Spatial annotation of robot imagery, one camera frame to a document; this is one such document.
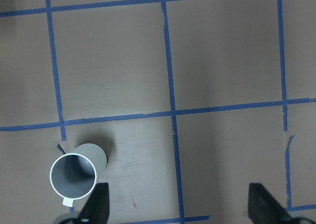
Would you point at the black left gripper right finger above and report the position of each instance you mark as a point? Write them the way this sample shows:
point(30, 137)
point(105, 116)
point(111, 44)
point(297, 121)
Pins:
point(263, 208)

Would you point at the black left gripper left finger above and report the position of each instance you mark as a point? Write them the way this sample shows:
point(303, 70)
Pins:
point(96, 209)

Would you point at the white cylindrical cup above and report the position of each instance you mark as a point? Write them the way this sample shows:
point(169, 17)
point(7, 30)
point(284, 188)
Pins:
point(74, 175)

